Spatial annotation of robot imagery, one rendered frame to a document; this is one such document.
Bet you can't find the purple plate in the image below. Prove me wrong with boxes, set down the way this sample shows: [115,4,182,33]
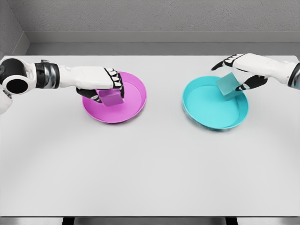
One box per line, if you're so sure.
[82,71,148,124]

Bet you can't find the teal block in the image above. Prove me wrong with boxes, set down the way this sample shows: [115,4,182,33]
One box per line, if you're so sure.
[215,72,240,101]

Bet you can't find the purple block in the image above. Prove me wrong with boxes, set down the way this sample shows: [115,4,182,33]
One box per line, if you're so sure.
[98,89,124,108]

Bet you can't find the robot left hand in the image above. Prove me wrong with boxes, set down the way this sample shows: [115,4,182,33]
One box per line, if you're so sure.
[75,67,125,104]

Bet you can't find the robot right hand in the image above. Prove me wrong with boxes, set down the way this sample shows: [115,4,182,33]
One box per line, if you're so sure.
[211,53,270,92]

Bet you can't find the teal plate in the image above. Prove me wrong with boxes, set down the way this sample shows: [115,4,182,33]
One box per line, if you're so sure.
[181,75,249,131]

